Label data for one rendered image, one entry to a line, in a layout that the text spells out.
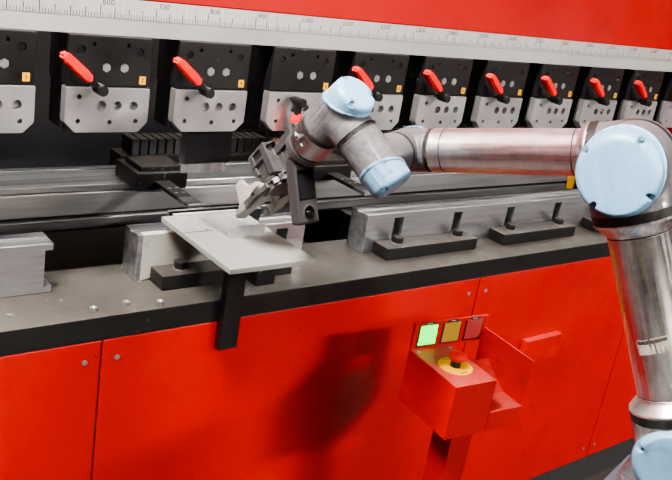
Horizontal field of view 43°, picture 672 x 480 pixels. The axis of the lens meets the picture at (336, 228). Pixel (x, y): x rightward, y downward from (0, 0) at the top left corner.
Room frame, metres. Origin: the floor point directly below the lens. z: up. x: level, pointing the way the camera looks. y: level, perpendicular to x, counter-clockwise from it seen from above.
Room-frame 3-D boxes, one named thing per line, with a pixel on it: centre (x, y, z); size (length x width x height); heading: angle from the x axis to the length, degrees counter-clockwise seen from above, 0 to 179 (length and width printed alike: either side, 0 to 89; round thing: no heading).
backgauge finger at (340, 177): (2.01, 0.02, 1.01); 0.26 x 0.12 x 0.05; 40
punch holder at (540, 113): (2.22, -0.47, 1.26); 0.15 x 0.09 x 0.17; 130
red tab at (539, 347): (2.13, -0.61, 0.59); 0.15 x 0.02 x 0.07; 130
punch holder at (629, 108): (2.48, -0.78, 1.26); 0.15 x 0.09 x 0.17; 130
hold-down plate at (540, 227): (2.20, -0.53, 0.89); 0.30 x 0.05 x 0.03; 130
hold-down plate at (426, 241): (1.94, -0.22, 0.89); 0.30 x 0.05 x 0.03; 130
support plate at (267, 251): (1.48, 0.18, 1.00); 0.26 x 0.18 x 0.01; 40
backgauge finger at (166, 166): (1.71, 0.37, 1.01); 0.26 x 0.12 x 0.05; 40
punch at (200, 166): (1.59, 0.28, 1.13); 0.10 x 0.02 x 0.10; 130
